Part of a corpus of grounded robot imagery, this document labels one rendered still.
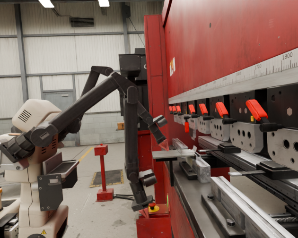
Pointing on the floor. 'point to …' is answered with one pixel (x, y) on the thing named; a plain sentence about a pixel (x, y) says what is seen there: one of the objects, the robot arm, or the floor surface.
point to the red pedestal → (107, 193)
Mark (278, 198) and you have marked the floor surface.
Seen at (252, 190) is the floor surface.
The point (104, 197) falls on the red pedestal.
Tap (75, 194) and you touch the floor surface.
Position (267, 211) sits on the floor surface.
